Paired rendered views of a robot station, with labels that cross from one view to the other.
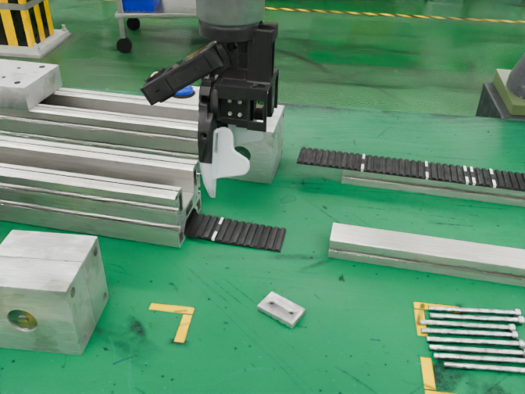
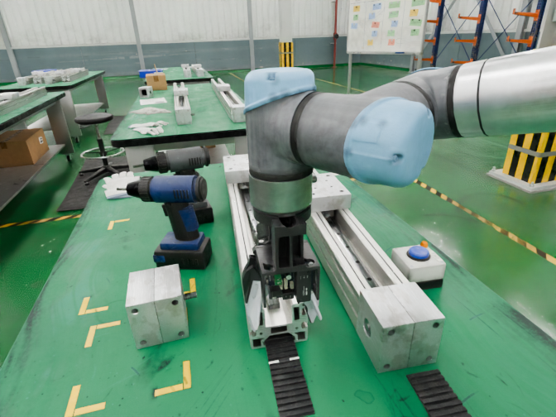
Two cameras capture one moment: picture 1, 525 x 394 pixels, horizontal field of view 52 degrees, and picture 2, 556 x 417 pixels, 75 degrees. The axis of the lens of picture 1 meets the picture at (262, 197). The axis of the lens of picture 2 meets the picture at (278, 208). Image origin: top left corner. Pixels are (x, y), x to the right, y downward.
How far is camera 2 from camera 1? 0.57 m
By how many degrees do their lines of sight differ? 59
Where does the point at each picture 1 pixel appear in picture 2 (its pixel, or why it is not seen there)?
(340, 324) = not seen: outside the picture
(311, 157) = (427, 385)
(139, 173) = not seen: hidden behind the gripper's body
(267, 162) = (377, 351)
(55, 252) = (160, 287)
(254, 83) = (271, 262)
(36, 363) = (129, 333)
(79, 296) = (142, 317)
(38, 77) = (327, 195)
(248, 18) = (263, 206)
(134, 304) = (185, 352)
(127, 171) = not seen: hidden behind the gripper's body
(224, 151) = (256, 301)
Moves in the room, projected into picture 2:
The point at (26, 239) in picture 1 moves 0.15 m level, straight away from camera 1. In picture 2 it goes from (170, 271) to (228, 238)
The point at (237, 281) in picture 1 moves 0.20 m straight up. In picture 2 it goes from (229, 403) to (214, 294)
